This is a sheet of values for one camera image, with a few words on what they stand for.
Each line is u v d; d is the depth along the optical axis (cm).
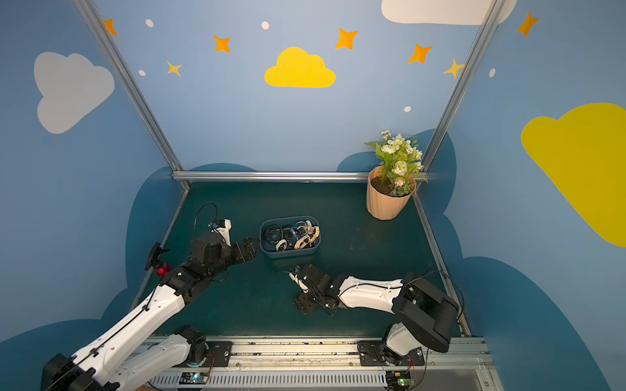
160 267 81
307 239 97
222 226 71
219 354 75
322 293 66
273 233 101
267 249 95
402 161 89
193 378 71
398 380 71
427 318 44
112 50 76
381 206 101
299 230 101
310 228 97
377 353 76
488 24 72
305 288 75
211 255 58
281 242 94
